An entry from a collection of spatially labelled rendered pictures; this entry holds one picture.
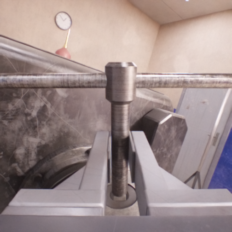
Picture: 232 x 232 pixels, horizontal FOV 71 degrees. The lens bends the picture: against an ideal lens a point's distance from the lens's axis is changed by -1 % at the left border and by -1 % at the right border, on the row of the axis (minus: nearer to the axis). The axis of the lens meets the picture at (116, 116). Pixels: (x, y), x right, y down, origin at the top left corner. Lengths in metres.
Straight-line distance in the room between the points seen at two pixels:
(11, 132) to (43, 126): 0.04
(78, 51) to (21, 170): 3.57
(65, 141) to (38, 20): 3.45
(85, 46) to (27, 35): 1.11
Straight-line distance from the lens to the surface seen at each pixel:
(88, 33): 3.94
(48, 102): 0.29
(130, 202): 0.18
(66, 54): 0.74
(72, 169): 0.28
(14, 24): 3.63
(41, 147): 0.31
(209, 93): 3.55
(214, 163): 3.37
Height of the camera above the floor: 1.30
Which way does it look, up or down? 7 degrees down
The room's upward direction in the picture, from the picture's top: 16 degrees clockwise
